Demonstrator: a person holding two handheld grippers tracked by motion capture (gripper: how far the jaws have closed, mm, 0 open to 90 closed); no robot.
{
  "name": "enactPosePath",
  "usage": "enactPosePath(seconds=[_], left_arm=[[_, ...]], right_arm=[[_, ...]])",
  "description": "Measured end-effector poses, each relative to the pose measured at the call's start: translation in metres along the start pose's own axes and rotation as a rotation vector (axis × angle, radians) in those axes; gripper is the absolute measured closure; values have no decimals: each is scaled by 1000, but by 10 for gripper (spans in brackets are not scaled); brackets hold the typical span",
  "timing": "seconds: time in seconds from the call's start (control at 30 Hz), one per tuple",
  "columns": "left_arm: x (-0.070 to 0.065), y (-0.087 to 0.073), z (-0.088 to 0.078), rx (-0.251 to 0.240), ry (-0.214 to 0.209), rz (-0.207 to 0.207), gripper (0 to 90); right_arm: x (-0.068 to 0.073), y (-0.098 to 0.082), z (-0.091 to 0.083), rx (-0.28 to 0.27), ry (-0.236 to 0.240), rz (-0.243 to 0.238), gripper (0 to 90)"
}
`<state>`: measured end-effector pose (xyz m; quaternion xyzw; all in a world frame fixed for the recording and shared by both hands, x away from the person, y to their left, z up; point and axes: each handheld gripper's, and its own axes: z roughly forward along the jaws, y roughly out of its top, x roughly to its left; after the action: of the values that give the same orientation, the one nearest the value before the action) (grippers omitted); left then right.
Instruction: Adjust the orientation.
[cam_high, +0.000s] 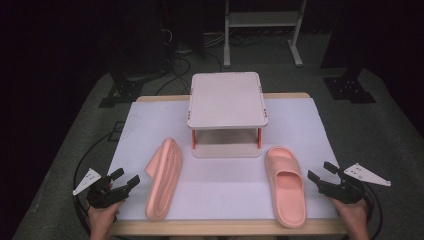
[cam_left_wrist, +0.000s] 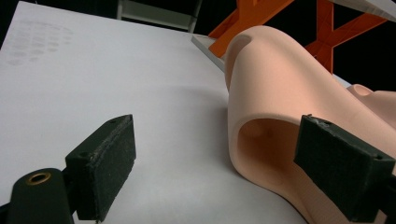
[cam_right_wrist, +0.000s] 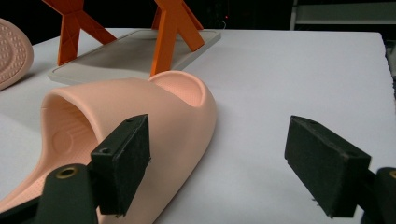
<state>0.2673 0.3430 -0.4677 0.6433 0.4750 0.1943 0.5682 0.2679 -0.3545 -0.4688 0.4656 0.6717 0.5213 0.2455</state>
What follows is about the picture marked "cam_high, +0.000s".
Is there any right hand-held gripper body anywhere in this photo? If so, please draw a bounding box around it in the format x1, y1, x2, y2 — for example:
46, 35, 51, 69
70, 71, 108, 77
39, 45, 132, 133
317, 162, 392, 205

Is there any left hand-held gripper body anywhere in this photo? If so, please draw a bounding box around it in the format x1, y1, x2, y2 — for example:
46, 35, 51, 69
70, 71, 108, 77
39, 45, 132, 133
72, 168, 131, 210

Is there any pink rubber slipper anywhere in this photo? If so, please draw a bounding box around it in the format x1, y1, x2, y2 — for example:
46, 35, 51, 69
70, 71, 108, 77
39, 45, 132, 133
264, 145, 307, 230
144, 137, 184, 222

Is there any white two-tier shoe rack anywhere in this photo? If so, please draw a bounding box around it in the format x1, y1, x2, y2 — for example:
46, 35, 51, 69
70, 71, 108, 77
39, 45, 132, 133
186, 71, 269, 159

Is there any person's left hand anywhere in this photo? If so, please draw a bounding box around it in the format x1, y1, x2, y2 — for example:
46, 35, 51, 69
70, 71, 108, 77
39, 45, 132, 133
87, 182, 124, 240

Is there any person's right hand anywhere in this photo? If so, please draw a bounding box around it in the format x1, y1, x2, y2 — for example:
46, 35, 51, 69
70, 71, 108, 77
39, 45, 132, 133
329, 196, 372, 240

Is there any black stand base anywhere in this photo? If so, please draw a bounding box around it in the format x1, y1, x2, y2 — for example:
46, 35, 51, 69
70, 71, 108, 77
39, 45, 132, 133
98, 79, 145, 109
322, 67, 377, 105

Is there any white table mat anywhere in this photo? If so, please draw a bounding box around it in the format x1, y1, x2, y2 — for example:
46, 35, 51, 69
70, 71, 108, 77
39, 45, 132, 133
108, 97, 340, 222

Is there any wooden table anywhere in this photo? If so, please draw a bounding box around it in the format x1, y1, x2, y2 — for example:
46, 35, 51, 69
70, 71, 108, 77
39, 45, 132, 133
109, 92, 348, 237

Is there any white metal stand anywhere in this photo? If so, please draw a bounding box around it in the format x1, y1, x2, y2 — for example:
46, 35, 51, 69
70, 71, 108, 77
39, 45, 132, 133
223, 0, 308, 68

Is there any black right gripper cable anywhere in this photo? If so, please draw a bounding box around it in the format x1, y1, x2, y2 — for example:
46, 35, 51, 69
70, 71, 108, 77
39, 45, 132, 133
361, 182, 384, 240

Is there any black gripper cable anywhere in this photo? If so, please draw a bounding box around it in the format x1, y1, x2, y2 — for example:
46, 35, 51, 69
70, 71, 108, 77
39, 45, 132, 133
361, 182, 384, 240
72, 132, 116, 236

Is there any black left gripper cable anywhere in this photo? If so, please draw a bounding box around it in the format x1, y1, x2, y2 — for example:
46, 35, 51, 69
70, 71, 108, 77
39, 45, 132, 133
72, 132, 116, 236

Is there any tangle of floor cables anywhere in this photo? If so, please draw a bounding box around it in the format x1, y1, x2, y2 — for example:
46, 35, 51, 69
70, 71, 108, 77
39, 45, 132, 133
153, 28, 224, 97

